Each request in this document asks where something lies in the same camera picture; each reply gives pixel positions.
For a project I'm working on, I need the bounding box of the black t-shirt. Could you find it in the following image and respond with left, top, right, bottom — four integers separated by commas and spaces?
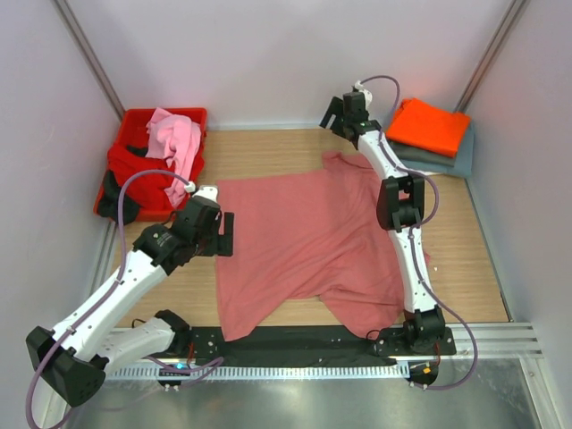
96, 171, 140, 225

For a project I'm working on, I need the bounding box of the slotted white cable duct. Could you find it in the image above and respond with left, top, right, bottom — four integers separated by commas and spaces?
107, 362, 410, 382

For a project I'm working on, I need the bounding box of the aluminium frame rail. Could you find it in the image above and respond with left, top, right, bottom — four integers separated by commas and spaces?
52, 0, 125, 120

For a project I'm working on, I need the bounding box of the red t-shirt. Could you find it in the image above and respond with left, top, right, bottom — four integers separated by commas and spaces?
107, 144, 187, 212

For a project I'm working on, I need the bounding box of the folded blue-grey t-shirt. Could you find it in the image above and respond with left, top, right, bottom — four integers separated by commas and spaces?
403, 124, 475, 178

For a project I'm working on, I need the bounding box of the folded grey t-shirt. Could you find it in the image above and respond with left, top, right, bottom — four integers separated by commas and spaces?
388, 140, 456, 167

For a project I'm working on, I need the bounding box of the red plastic bin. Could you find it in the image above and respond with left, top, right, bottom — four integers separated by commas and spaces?
94, 107, 207, 222

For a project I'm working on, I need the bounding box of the folded orange t-shirt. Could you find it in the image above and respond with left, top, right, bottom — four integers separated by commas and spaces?
385, 98, 471, 158

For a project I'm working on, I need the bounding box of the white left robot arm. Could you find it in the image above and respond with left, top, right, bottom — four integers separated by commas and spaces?
26, 186, 233, 408

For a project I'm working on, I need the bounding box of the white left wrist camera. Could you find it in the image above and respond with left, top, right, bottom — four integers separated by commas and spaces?
183, 181, 219, 203

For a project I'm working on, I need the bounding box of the dusty rose t-shirt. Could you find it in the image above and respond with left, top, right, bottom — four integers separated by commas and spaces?
215, 151, 404, 341

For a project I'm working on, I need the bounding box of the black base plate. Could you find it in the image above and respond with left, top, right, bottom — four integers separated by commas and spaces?
153, 325, 457, 368

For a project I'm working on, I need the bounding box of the light pink t-shirt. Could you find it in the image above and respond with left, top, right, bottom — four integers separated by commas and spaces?
146, 108, 202, 183

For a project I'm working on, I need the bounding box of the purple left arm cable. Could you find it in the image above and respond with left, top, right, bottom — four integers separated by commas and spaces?
24, 170, 223, 429

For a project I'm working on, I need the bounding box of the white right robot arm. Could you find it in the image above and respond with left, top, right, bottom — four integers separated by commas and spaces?
320, 88, 449, 354

